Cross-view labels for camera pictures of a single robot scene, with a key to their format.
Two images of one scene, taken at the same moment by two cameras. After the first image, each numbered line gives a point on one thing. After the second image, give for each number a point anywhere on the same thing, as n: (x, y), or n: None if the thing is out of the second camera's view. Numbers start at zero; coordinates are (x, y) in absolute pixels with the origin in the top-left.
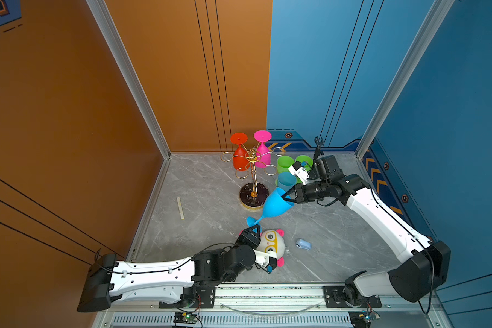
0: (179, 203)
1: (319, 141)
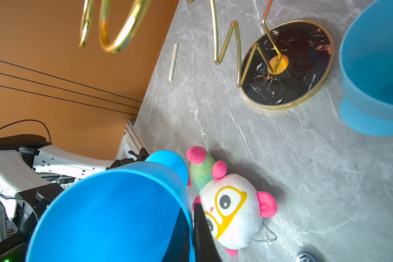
0: (173, 62)
1: None
